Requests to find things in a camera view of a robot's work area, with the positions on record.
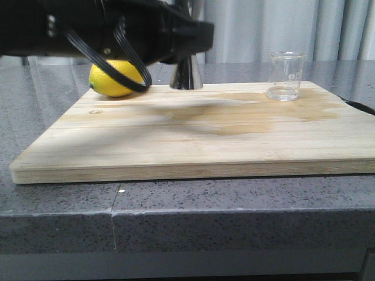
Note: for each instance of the glass measuring beaker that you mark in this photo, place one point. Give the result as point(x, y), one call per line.
point(285, 75)

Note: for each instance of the steel double jigger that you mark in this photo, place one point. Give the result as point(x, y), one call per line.
point(186, 74)

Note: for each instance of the yellow lemon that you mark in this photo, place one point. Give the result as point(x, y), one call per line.
point(103, 84)

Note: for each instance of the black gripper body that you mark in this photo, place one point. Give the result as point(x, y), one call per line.
point(159, 31)

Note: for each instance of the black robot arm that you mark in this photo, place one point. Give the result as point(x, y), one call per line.
point(35, 28)

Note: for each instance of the wooden cutting board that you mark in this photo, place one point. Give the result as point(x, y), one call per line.
point(221, 130)

